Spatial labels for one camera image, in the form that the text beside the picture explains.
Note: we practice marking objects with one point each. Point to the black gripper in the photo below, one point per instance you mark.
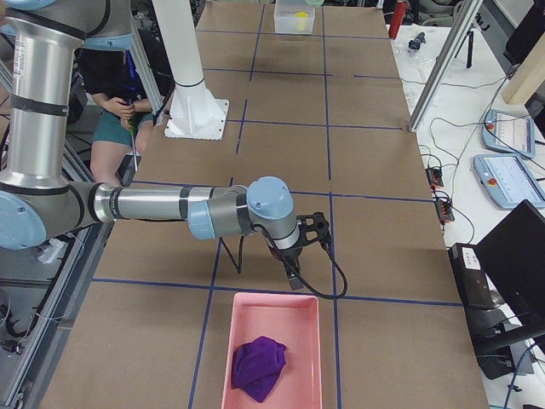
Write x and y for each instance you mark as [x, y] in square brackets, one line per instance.
[289, 256]

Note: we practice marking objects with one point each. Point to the purple cloth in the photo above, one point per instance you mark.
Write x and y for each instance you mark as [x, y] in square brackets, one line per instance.
[257, 366]

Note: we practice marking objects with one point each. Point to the yellow plastic cup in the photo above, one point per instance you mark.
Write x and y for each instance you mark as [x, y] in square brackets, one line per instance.
[301, 20]

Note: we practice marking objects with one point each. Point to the mint green bowl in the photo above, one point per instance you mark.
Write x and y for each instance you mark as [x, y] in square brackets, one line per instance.
[314, 3]

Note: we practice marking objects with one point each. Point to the black desktop box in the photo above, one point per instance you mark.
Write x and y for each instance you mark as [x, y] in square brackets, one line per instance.
[471, 281]

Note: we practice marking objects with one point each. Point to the translucent white plastic box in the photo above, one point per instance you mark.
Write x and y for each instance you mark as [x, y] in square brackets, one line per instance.
[284, 16]

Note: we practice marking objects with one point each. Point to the pink plastic bin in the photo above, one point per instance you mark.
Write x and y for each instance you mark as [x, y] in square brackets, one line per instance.
[292, 320]

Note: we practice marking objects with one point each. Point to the orange black connector module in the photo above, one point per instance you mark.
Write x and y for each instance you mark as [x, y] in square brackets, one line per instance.
[434, 177]

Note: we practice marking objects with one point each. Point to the black computer monitor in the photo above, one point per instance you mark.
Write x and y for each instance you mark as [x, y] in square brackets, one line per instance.
[512, 255]

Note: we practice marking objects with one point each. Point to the seated person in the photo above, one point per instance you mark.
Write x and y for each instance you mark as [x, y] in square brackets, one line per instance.
[125, 125]

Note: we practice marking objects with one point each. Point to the near teach pendant tablet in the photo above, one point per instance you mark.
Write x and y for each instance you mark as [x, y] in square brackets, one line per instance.
[507, 180]

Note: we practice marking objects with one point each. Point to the teach pendant tablet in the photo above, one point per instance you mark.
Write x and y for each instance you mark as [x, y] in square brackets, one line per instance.
[507, 180]
[507, 133]

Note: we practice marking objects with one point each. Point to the crumpled clear plastic wrap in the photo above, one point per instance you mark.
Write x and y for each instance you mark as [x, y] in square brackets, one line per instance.
[414, 67]

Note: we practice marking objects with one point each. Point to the far teach pendant tablet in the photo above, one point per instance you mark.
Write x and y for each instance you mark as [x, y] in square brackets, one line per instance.
[507, 133]

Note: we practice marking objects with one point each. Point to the red cylinder bottle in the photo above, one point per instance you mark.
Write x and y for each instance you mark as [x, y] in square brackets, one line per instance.
[397, 18]

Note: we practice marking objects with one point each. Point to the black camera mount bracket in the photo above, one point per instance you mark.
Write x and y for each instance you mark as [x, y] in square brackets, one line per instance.
[313, 228]

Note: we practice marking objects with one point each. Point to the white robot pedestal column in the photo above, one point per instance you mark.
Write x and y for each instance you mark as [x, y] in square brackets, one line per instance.
[194, 112]

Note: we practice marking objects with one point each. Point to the aluminium frame post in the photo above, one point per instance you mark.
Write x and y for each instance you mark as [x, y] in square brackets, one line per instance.
[457, 33]

